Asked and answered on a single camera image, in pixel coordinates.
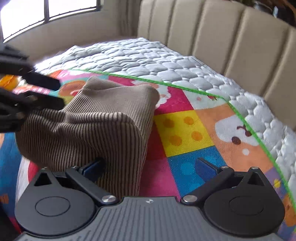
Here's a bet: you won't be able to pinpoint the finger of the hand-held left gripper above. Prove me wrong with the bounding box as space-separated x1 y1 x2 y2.
22 70 61 91
23 91 65 110

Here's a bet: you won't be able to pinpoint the barred window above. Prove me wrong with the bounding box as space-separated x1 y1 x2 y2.
0 0 102 42

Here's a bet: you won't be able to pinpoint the beige ribbed pants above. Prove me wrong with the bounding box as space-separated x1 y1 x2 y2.
15 76 160 197

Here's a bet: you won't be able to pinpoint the beige padded headboard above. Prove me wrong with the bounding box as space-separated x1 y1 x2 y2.
137 0 296 130

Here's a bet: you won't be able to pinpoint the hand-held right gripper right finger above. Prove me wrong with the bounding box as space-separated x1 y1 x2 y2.
180 158 266 205

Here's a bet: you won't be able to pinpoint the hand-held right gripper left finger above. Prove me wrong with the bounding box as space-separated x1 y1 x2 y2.
33 159 117 206

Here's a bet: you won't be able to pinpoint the white quilted bed cover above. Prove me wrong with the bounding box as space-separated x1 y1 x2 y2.
35 37 296 186

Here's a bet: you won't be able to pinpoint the orange plastic cup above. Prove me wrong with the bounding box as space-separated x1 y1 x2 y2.
0 75 19 91

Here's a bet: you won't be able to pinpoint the beige curtain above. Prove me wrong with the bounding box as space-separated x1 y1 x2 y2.
118 0 142 39

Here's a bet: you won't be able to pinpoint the colourful printed play mat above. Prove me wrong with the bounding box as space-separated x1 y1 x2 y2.
0 70 296 234

